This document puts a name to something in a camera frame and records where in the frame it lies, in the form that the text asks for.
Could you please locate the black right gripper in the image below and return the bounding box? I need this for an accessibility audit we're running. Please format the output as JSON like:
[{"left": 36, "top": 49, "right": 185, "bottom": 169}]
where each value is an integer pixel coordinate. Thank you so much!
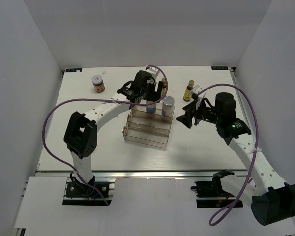
[{"left": 176, "top": 98, "right": 222, "bottom": 129}]

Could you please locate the white blue jar silver lid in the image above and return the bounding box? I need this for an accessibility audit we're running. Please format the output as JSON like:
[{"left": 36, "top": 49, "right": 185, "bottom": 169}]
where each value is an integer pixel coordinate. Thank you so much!
[{"left": 146, "top": 101, "right": 156, "bottom": 114}]

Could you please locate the yellow-label oil bottle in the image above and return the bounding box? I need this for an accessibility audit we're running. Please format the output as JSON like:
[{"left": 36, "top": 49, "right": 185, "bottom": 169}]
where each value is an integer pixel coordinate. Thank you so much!
[
  {"left": 161, "top": 78, "right": 167, "bottom": 97},
  {"left": 183, "top": 80, "right": 194, "bottom": 102}
]

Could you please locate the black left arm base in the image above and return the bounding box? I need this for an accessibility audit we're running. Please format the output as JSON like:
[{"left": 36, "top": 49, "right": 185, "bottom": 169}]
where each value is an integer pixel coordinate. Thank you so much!
[{"left": 62, "top": 173, "right": 114, "bottom": 206}]

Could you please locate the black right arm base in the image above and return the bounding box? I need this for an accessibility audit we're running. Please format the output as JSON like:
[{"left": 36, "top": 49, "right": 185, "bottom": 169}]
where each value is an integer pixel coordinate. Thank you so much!
[{"left": 190, "top": 170, "right": 237, "bottom": 209}]

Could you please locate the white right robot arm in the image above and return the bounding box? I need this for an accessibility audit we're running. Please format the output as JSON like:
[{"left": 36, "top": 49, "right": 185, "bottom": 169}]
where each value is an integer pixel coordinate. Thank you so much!
[{"left": 176, "top": 92, "right": 295, "bottom": 226}]

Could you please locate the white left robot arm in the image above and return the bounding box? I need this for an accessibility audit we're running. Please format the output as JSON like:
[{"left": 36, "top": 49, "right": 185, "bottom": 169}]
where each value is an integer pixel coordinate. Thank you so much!
[{"left": 64, "top": 66, "right": 163, "bottom": 196}]

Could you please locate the clear three-tier organizer rack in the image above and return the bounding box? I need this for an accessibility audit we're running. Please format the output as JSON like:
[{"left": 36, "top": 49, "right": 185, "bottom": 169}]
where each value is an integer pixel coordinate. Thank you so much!
[{"left": 122, "top": 100, "right": 173, "bottom": 148}]

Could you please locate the blue label right corner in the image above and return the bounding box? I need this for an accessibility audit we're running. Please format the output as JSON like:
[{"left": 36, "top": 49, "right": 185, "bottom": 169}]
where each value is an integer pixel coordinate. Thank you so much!
[{"left": 211, "top": 66, "right": 229, "bottom": 71}]

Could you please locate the blue label corner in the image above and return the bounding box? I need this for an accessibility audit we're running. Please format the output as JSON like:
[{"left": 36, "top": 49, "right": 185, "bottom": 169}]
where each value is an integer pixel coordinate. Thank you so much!
[
  {"left": 65, "top": 68, "right": 82, "bottom": 73},
  {"left": 211, "top": 66, "right": 229, "bottom": 71}
]

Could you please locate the brown jar white red lid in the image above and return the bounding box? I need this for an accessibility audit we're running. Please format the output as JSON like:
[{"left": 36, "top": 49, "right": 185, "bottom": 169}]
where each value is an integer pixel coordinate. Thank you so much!
[{"left": 91, "top": 75, "right": 105, "bottom": 93}]

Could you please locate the blue label left corner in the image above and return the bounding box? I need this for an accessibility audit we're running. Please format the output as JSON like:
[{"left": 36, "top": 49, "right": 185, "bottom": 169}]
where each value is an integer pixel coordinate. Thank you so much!
[{"left": 65, "top": 68, "right": 82, "bottom": 73}]

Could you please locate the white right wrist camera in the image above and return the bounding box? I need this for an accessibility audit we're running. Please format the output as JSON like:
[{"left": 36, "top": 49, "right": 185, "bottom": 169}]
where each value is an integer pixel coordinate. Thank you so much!
[{"left": 191, "top": 85, "right": 206, "bottom": 110}]

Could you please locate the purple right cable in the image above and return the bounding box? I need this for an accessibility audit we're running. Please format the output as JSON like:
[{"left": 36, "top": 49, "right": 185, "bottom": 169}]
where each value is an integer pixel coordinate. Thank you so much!
[{"left": 198, "top": 83, "right": 259, "bottom": 226}]

